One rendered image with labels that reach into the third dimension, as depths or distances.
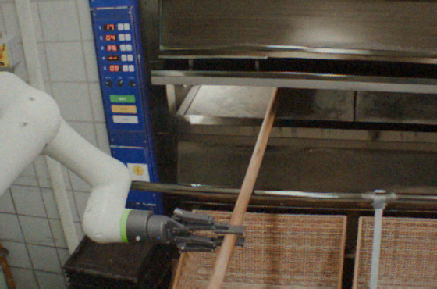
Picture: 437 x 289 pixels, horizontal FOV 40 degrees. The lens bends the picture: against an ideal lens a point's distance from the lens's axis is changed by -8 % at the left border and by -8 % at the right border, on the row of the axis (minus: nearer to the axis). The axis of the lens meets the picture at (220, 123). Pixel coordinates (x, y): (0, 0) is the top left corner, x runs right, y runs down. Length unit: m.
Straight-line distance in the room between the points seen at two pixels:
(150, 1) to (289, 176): 0.74
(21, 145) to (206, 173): 1.06
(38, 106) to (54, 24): 0.92
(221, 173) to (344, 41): 0.65
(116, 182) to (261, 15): 0.68
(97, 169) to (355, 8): 0.90
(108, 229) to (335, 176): 0.86
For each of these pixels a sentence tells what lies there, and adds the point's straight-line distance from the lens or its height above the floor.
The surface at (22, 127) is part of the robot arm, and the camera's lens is 1.30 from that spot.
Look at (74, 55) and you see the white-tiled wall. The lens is 2.20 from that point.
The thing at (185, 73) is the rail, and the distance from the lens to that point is 1.92.
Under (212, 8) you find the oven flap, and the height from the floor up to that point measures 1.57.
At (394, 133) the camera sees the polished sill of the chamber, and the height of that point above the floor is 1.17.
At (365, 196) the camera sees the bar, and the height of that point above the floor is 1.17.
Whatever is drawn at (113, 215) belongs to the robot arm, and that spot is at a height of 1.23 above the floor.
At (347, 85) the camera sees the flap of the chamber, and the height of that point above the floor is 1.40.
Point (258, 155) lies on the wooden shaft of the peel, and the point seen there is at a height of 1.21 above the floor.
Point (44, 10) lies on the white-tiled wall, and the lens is 2.19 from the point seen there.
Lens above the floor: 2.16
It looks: 27 degrees down
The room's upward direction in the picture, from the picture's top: 5 degrees counter-clockwise
